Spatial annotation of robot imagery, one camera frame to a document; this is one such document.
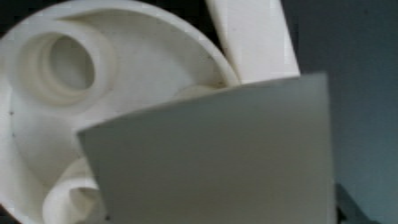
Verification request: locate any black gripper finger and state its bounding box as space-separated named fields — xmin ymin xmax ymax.
xmin=335 ymin=185 xmax=380 ymax=224

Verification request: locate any white stool leg with tag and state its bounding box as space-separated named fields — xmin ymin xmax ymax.
xmin=78 ymin=74 xmax=335 ymax=224

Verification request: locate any white U-shaped fence frame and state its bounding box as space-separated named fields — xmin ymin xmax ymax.
xmin=205 ymin=0 xmax=300 ymax=83

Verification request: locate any white round stool seat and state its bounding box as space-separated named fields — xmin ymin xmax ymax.
xmin=0 ymin=0 xmax=239 ymax=224

